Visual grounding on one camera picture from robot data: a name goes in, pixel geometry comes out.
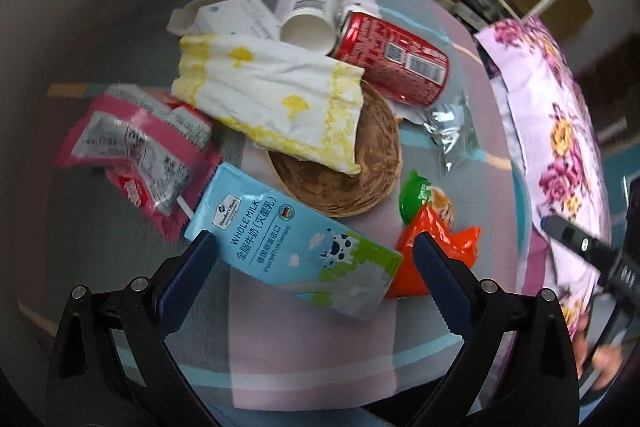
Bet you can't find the pink snack wrapper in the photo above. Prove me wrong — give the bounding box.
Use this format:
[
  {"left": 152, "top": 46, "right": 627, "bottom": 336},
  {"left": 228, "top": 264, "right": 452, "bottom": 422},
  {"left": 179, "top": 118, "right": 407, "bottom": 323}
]
[{"left": 55, "top": 83, "right": 221, "bottom": 242}]

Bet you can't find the blue whole milk carton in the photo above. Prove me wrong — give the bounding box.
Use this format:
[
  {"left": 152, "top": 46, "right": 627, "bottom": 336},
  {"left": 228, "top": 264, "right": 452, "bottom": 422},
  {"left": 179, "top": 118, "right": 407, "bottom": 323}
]
[{"left": 183, "top": 162, "right": 402, "bottom": 320}]

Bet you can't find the orange green snack wrapper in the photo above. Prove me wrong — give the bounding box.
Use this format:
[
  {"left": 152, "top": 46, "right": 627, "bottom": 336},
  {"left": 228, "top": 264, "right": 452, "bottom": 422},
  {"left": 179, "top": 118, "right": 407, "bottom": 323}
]
[{"left": 385, "top": 170, "right": 482, "bottom": 299}]

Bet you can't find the striped pink grey tablecloth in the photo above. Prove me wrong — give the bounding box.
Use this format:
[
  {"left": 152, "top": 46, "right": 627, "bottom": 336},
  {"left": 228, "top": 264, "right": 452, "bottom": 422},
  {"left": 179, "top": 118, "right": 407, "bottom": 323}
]
[{"left": 9, "top": 0, "right": 518, "bottom": 426}]

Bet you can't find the floral pink bed quilt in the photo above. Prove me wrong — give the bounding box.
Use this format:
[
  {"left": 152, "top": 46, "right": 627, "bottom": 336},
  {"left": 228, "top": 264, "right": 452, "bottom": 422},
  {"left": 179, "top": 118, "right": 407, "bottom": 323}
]
[{"left": 475, "top": 18, "right": 612, "bottom": 362}]

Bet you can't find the white yogurt cup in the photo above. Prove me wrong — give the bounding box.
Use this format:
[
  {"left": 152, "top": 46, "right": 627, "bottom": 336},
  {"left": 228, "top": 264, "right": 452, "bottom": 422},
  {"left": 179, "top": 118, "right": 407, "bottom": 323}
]
[{"left": 280, "top": 0, "right": 343, "bottom": 55}]

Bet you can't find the silver foil wrapper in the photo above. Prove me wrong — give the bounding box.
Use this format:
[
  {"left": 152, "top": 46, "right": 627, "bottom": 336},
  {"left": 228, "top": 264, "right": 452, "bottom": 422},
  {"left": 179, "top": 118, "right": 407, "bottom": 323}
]
[{"left": 387, "top": 91, "right": 480, "bottom": 176}]

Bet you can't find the brown woven bowl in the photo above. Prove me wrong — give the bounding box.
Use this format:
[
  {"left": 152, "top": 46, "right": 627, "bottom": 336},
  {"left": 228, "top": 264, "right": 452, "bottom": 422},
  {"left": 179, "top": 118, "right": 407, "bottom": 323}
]
[{"left": 268, "top": 81, "right": 402, "bottom": 218}]

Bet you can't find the white cardboard box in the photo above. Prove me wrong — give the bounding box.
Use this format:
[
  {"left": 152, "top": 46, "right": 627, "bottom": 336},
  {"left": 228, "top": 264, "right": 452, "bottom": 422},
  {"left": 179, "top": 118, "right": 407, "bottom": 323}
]
[{"left": 166, "top": 0, "right": 280, "bottom": 41}]

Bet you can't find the red soda can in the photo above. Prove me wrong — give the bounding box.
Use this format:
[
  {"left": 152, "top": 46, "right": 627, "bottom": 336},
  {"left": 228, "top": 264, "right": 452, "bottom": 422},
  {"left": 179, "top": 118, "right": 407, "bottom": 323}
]
[{"left": 334, "top": 11, "right": 449, "bottom": 107}]

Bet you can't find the white yellow stained tissue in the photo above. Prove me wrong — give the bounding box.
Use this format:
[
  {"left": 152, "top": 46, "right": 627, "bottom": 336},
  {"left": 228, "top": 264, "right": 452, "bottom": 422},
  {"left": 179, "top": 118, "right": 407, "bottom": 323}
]
[{"left": 171, "top": 34, "right": 363, "bottom": 159}]

